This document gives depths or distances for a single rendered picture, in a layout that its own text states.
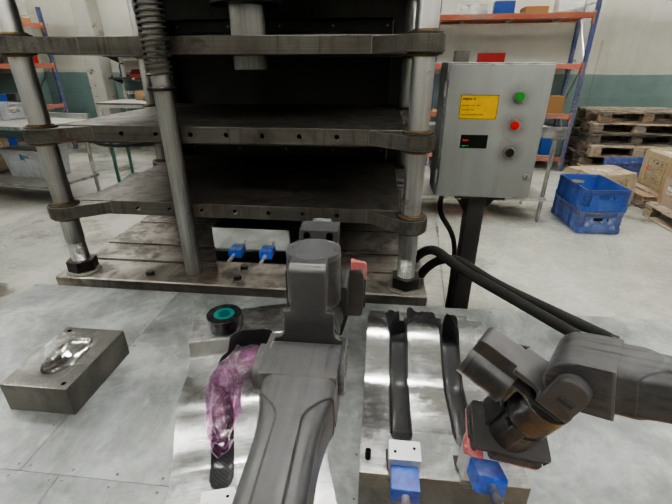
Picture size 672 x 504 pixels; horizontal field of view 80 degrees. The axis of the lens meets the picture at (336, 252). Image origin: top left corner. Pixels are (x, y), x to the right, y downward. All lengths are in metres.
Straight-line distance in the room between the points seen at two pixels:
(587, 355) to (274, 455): 0.33
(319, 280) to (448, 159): 1.01
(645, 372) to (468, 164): 0.97
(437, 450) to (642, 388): 0.37
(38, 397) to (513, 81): 1.41
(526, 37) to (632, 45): 1.46
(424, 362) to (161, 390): 0.59
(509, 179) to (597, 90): 6.30
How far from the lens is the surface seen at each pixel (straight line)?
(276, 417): 0.32
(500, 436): 0.60
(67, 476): 0.95
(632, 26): 7.74
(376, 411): 0.80
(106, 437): 0.98
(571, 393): 0.48
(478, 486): 0.68
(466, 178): 1.36
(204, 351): 0.97
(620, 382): 0.49
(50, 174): 1.60
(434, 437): 0.77
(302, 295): 0.39
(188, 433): 0.82
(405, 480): 0.70
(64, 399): 1.04
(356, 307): 0.53
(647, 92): 7.92
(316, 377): 0.35
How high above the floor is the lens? 1.47
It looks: 25 degrees down
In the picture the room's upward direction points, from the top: straight up
